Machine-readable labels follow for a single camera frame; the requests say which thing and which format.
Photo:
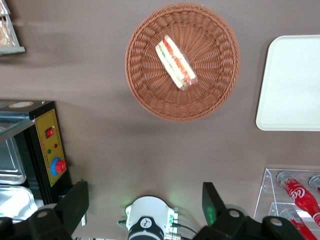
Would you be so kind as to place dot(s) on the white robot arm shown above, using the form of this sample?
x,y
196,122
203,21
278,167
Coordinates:
x,y
148,212

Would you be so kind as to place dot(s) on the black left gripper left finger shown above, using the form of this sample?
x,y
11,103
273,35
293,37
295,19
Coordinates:
x,y
72,207

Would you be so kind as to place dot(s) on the white plastic tray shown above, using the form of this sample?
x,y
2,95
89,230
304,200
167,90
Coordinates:
x,y
292,85

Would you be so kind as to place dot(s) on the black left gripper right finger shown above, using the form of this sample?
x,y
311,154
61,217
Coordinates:
x,y
212,207

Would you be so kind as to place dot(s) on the round brown wicker basket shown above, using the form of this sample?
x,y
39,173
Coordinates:
x,y
212,82

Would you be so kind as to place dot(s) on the packaged bread loaf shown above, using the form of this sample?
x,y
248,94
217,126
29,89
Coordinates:
x,y
5,33

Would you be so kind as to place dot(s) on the triangle sandwich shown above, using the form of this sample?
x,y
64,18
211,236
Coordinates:
x,y
176,63

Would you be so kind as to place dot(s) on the clear acrylic bottle rack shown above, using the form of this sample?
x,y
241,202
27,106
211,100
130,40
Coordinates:
x,y
268,190

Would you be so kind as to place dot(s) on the black food warmer cabinet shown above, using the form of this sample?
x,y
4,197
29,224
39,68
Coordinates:
x,y
47,140

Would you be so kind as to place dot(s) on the steel pan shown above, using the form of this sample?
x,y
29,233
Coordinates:
x,y
17,202
10,162

